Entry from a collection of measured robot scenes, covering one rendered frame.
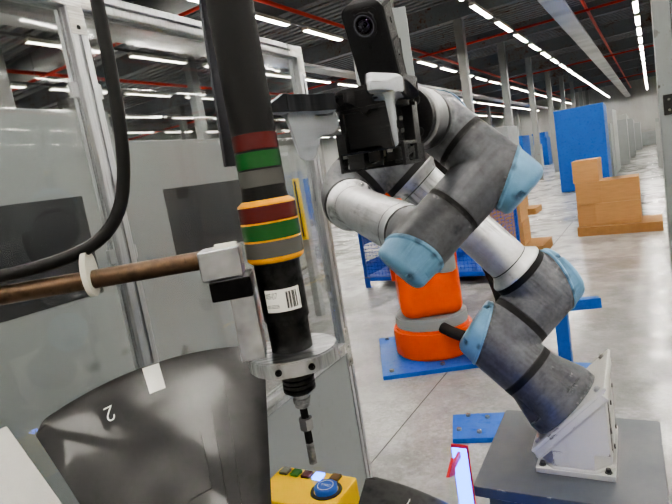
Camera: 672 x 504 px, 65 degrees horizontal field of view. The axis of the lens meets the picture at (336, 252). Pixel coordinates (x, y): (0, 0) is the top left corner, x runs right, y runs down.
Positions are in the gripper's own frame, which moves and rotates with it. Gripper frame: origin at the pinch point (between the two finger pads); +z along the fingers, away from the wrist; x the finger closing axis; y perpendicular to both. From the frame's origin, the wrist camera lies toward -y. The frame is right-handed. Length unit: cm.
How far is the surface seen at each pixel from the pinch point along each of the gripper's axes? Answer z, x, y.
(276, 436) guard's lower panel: -73, 70, 80
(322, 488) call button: -28, 25, 59
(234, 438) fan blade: 4.5, 12.1, 30.1
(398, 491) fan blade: -16, 6, 48
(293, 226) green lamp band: 7.3, -0.2, 10.2
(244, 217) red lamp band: 9.2, 2.6, 9.0
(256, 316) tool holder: 9.6, 2.7, 16.3
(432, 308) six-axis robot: -346, 115, 127
